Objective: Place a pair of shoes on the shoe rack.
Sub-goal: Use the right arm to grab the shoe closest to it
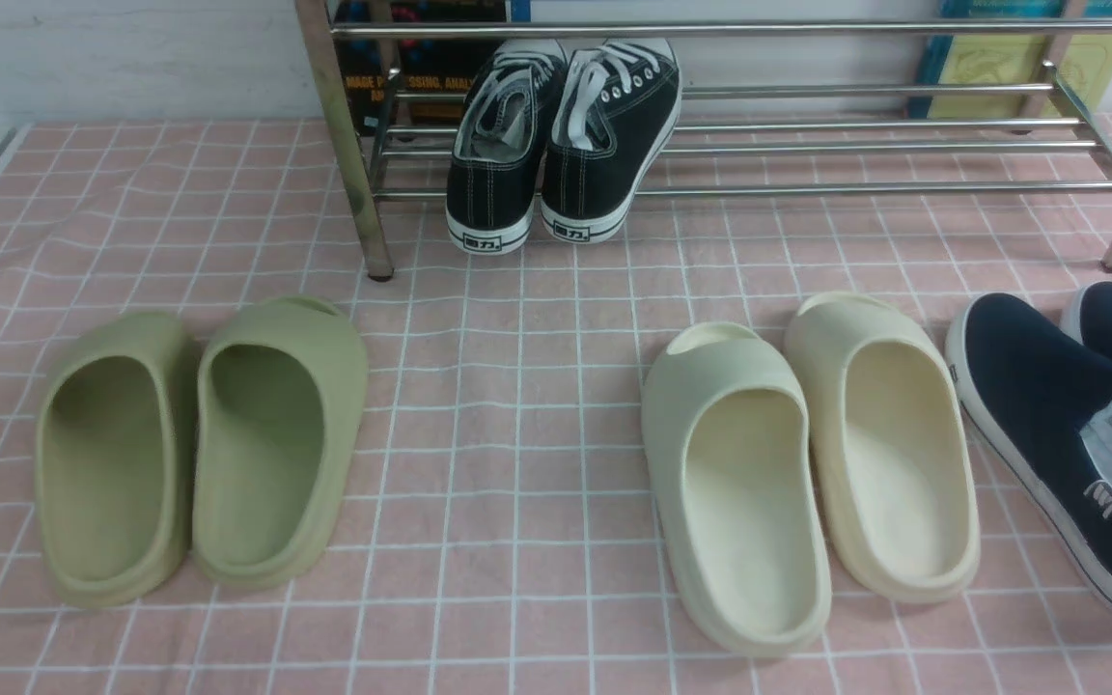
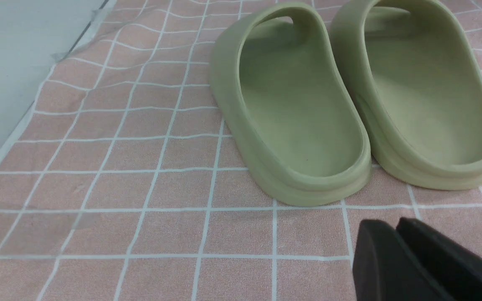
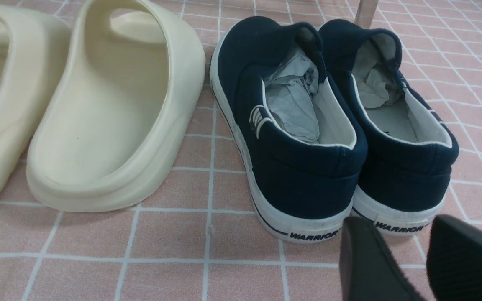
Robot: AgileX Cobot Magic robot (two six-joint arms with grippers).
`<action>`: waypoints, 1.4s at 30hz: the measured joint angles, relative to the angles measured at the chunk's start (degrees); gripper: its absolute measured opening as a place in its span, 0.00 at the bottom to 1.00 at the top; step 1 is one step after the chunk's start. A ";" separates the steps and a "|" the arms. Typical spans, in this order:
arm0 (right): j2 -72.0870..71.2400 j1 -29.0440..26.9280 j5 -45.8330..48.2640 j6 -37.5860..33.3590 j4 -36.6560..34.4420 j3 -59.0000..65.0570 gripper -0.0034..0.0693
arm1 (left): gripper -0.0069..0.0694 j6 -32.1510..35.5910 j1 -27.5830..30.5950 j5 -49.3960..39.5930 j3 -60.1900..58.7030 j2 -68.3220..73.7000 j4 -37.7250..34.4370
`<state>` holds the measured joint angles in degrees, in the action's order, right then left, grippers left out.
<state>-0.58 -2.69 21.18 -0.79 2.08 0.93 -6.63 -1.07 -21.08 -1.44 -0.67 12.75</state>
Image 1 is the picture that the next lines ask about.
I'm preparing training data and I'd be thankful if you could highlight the dark book behind rack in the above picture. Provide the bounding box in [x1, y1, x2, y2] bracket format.
[336, 1, 513, 137]

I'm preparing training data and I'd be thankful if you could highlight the blue yellow box behind rack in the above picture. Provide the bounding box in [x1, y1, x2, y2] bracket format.
[905, 1, 1112, 120]

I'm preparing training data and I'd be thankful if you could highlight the metal shoe rack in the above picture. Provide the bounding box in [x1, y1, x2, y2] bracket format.
[294, 1, 1112, 282]

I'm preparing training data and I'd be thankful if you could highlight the cream slide slipper left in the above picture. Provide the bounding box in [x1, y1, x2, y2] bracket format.
[641, 322, 831, 658]

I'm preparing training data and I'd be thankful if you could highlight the cream slide slipper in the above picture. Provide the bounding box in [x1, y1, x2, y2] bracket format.
[784, 292, 981, 603]
[641, 322, 831, 658]

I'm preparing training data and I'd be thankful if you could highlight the black canvas sneaker left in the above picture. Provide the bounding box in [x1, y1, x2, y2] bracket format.
[445, 39, 569, 256]

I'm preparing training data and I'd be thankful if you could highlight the black canvas sneaker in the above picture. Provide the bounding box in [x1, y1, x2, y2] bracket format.
[445, 39, 569, 256]
[540, 37, 682, 244]

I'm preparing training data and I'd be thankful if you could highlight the black canvas sneaker right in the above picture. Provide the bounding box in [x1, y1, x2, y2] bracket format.
[540, 37, 682, 244]

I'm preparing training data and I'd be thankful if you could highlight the green slide slipper right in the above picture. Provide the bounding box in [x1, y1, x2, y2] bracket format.
[193, 295, 368, 590]

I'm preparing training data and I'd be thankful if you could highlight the green slide slipper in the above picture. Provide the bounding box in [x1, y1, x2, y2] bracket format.
[193, 295, 368, 590]
[34, 312, 200, 610]

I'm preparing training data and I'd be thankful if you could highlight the cream slide slipper right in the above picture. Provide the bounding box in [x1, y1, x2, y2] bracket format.
[784, 292, 981, 603]

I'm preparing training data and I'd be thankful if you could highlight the green slide slipper left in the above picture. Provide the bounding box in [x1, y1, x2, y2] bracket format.
[34, 312, 200, 610]

